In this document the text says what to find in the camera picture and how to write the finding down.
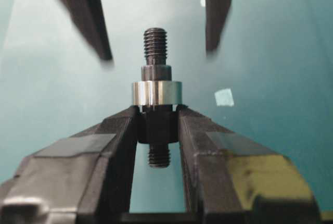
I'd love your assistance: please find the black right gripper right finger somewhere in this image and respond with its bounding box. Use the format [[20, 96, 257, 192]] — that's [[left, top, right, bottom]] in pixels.
[[177, 105, 322, 223]]

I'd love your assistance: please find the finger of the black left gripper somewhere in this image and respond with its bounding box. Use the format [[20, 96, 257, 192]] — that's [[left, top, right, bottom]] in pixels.
[[61, 0, 112, 61], [205, 0, 232, 52]]

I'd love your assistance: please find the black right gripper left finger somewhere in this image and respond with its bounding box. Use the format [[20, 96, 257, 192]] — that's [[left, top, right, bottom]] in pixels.
[[1, 106, 139, 223]]

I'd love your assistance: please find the black threaded metal shaft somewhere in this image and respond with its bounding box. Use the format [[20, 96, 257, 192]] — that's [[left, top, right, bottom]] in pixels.
[[139, 28, 177, 168]]

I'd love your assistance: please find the left pale tape marker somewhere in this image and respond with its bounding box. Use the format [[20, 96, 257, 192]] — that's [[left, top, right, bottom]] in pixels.
[[200, 0, 206, 7]]

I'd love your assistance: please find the pale tape marker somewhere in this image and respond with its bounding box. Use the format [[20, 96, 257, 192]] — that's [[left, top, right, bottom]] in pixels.
[[214, 88, 234, 107], [200, 0, 206, 7]]

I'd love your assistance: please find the middle pale tape marker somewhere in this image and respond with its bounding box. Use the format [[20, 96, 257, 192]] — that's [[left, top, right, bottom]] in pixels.
[[214, 88, 234, 107]]

